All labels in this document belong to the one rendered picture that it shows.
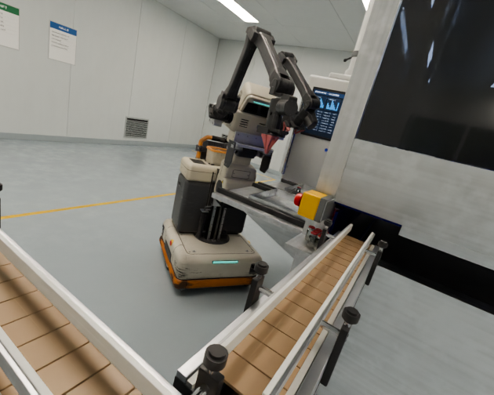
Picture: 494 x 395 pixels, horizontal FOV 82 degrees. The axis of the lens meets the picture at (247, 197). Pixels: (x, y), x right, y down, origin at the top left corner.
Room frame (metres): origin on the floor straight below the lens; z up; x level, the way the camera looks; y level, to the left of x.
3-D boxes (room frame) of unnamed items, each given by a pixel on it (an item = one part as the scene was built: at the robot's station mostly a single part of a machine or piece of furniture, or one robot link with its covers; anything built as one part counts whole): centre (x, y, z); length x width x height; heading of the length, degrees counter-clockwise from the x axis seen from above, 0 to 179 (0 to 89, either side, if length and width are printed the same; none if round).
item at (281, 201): (1.10, -0.22, 0.90); 0.34 x 0.26 x 0.04; 62
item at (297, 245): (0.79, -0.23, 0.87); 0.14 x 0.13 x 0.02; 61
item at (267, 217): (1.28, -0.24, 0.87); 0.70 x 0.48 x 0.02; 151
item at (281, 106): (1.09, -0.05, 1.29); 0.11 x 0.09 x 0.12; 28
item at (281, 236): (1.07, -0.11, 0.80); 0.34 x 0.03 x 0.13; 61
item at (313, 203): (0.82, -0.20, 1.00); 0.08 x 0.07 x 0.07; 61
